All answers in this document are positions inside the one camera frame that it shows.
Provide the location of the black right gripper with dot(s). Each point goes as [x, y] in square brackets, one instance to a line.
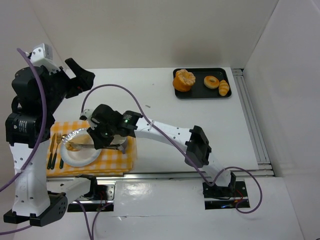
[100, 139]

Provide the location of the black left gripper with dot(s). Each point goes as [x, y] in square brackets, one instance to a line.
[75, 81]

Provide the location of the metal tongs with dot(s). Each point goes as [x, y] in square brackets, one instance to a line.
[90, 145]

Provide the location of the long oval bread roll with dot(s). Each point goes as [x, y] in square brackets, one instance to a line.
[82, 139]

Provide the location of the small croissant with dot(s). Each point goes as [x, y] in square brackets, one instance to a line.
[223, 88]

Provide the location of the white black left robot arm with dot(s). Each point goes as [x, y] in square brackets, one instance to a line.
[29, 140]

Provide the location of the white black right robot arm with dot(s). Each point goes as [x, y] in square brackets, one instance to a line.
[192, 142]

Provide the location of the large orange round bread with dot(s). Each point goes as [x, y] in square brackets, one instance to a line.
[183, 80]

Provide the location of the black bread tray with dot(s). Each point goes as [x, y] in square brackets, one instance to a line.
[199, 90]

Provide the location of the purple grey mug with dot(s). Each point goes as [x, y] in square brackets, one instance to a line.
[123, 143]

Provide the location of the yellow white checkered cloth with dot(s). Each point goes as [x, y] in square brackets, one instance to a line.
[109, 162]

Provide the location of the white plate blue rim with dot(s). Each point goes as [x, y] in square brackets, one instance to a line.
[80, 158]

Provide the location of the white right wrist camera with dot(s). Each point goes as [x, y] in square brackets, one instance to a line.
[86, 115]

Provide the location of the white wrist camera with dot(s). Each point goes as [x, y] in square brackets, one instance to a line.
[86, 115]
[41, 54]

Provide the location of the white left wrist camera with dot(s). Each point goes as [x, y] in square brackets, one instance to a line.
[41, 54]

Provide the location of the green handled fork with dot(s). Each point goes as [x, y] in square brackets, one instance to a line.
[58, 141]

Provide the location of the aluminium rail front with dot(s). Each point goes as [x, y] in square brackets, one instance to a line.
[155, 176]

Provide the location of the aluminium rail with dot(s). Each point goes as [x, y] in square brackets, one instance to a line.
[155, 176]
[265, 168]

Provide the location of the green handled knife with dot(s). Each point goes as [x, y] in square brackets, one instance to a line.
[51, 149]

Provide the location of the glazed ring donut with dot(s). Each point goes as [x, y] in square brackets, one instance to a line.
[211, 82]

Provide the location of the aluminium rail right side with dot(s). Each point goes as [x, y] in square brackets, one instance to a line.
[265, 168]

